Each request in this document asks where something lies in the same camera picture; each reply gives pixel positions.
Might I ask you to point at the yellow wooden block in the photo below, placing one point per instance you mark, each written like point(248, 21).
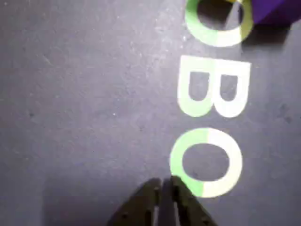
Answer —
point(232, 1)

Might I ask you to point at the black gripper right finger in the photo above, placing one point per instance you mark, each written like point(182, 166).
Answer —
point(188, 207)

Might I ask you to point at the purple wooden block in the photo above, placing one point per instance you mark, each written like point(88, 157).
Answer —
point(275, 10)

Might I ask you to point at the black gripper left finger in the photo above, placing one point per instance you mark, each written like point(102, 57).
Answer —
point(138, 207)

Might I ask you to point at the black mat with WOWROBO print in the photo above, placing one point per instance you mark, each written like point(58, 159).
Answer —
point(82, 106)

